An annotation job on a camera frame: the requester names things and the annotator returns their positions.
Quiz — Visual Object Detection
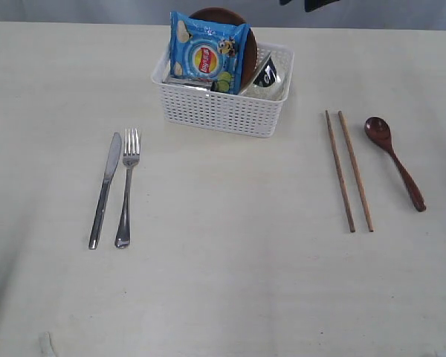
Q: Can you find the white perforated plastic basket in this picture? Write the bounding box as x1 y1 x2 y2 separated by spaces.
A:
151 42 294 138

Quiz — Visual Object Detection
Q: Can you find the silver metal fork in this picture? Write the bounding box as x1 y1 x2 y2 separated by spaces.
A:
114 128 140 248

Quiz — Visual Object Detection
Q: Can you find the silver metal table knife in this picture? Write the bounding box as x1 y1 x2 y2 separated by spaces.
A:
88 132 122 250

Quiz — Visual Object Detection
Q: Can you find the brown round wooden plate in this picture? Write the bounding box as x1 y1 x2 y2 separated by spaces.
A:
190 7 258 89

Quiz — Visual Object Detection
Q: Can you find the glossy ceramic bowl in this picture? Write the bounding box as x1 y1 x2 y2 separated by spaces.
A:
239 52 286 100

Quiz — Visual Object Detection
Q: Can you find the dark wooden spoon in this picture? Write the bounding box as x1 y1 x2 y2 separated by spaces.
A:
364 116 427 212

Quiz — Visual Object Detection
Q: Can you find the brown wooden chopstick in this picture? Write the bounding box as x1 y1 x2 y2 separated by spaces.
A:
337 111 375 233
325 110 356 233

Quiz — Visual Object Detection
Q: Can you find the blue chips snack bag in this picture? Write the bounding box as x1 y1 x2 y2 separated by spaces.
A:
169 11 250 94

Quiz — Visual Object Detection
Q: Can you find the stainless steel cup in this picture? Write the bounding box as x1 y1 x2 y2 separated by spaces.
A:
164 76 215 91

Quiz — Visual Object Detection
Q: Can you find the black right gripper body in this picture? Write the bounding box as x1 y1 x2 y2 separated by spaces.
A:
279 0 339 12

